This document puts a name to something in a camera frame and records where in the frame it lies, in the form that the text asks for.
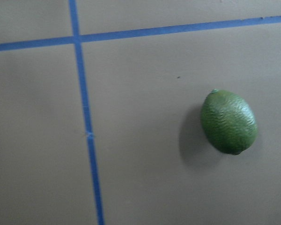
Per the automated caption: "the green lime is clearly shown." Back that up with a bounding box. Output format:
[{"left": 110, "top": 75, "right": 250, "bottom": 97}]
[{"left": 200, "top": 89, "right": 258, "bottom": 155}]

